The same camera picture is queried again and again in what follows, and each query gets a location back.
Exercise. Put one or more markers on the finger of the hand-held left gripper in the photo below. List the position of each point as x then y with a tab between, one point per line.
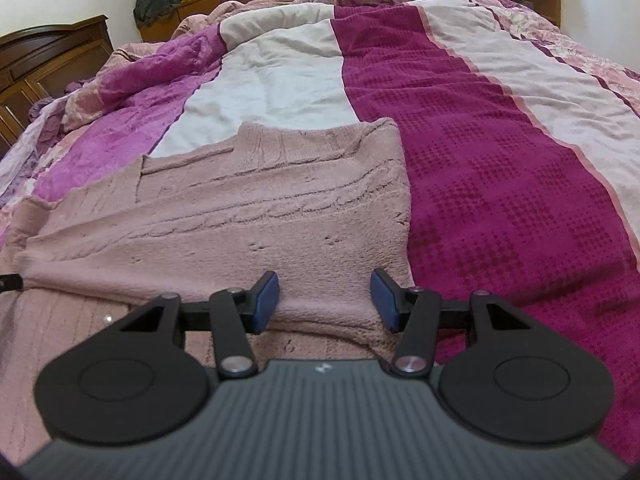
9	283

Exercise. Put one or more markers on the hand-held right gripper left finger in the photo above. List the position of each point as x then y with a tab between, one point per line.
266	302

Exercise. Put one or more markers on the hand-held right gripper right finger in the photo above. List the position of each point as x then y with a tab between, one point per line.
385	302

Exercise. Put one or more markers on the pink knitted sweater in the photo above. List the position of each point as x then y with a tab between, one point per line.
210	225

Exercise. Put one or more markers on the purple floral cloth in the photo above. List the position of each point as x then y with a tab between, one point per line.
22	145

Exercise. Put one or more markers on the dark wooden cabinet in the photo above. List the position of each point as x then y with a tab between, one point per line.
45	65

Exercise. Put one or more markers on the dark green bag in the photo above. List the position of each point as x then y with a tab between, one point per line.
157	5

